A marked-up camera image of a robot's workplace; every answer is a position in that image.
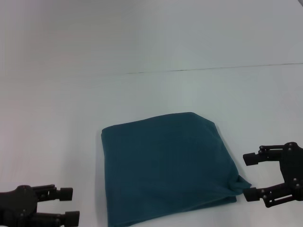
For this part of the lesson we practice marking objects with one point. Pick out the blue shirt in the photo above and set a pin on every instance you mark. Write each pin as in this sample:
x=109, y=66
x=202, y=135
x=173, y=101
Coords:
x=165, y=165

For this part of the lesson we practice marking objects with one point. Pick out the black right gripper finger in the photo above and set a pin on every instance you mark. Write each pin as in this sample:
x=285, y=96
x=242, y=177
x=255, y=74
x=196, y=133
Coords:
x=252, y=194
x=252, y=159

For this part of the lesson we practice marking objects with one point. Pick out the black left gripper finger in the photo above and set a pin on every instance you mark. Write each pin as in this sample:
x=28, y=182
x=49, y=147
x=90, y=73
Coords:
x=64, y=194
x=71, y=217

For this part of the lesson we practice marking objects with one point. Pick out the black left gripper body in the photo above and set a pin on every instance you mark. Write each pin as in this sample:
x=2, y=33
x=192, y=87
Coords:
x=16, y=205

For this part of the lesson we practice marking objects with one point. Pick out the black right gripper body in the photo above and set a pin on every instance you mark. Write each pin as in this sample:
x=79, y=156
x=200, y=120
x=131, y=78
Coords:
x=292, y=170

